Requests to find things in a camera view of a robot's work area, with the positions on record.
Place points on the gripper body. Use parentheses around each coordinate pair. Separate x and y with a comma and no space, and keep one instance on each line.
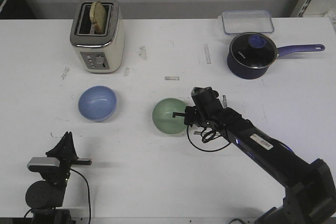
(193,116)
(67,157)

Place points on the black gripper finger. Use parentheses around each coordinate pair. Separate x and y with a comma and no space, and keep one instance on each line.
(71,147)
(61,144)

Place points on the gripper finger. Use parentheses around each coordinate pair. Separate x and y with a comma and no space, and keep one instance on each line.
(178,114)

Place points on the green bowl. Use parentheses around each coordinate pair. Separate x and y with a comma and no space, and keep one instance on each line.
(163,119)

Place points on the blue bowl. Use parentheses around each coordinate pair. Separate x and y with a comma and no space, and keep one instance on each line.
(97,103)

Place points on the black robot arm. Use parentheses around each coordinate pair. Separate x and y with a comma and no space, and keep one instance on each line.
(271,153)
(45,197)

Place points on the glass pot lid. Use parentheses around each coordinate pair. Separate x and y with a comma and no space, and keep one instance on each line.
(253,50)

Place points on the clear plastic container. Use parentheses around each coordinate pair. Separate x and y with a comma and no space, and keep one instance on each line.
(242,21)

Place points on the cream toaster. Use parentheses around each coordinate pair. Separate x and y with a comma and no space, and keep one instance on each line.
(98,53)

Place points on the bread slice in toaster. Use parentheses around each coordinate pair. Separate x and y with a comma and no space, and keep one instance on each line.
(98,17)

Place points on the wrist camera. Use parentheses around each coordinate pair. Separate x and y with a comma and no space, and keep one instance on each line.
(43,164)

